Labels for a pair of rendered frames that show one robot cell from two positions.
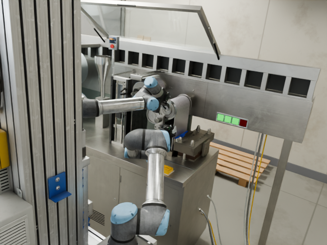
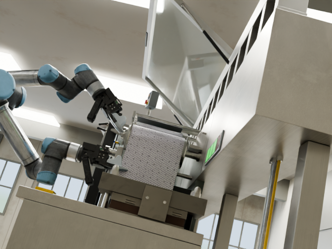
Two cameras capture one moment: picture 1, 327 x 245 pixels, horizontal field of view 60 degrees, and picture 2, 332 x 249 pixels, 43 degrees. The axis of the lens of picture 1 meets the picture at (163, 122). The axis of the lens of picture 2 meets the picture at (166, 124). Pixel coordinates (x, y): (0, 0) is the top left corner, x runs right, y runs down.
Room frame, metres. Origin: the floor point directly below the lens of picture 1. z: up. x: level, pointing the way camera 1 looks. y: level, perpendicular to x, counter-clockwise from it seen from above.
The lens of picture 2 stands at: (1.22, -1.67, 0.76)
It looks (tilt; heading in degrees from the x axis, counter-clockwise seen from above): 18 degrees up; 60
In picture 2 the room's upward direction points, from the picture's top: 15 degrees clockwise
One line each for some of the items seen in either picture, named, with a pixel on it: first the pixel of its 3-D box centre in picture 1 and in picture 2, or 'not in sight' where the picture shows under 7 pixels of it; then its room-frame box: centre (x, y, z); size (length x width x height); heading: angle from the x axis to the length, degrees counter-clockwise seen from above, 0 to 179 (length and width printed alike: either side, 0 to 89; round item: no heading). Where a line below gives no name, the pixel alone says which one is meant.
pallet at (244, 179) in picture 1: (221, 160); not in sight; (3.68, -0.88, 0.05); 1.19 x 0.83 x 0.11; 56
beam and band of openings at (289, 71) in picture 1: (129, 52); (199, 136); (2.63, 0.37, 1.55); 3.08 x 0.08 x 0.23; 61
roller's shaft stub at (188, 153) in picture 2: not in sight; (191, 154); (2.25, -0.16, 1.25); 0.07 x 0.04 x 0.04; 151
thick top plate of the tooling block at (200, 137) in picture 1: (195, 141); (151, 196); (2.05, -0.26, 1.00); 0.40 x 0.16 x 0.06; 151
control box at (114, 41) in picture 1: (113, 43); (150, 100); (2.28, 0.44, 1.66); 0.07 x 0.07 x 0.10; 77
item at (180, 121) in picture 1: (180, 124); (148, 171); (2.07, -0.13, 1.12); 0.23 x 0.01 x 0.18; 151
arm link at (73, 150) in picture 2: not in sight; (74, 152); (1.80, 0.02, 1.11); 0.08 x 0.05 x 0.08; 61
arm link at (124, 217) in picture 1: (125, 219); not in sight; (1.08, 0.13, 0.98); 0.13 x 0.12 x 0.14; 94
